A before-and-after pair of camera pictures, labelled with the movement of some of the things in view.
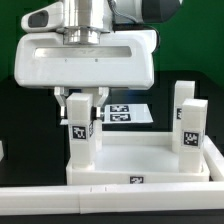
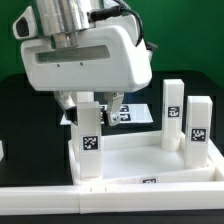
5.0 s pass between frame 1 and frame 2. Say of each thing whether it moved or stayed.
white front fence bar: stayed
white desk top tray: moved
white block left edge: stayed
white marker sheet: stayed
